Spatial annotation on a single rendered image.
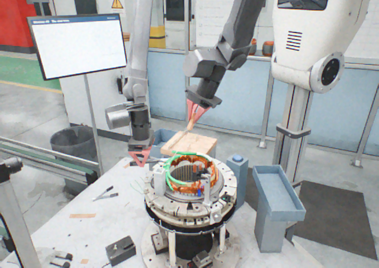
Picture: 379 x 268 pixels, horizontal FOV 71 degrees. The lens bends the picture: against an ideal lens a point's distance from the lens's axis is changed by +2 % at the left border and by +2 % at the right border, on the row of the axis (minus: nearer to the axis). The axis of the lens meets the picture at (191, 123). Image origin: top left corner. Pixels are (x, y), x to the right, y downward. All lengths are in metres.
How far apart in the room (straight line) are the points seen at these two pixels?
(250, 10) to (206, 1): 2.47
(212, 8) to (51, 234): 2.51
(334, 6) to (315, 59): 0.16
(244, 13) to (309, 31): 0.41
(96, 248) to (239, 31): 0.95
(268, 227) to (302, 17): 0.74
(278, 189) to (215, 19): 2.29
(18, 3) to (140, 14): 3.61
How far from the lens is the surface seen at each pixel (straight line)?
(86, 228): 1.30
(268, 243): 1.14
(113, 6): 3.66
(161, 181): 0.85
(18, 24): 4.49
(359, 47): 2.96
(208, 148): 1.18
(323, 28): 0.96
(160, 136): 1.38
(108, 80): 3.21
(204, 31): 3.11
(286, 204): 1.01
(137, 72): 0.82
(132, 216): 1.29
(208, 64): 0.69
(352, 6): 0.98
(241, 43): 0.67
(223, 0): 3.02
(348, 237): 2.50
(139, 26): 0.86
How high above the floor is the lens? 1.68
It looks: 26 degrees down
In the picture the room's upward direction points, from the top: straight up
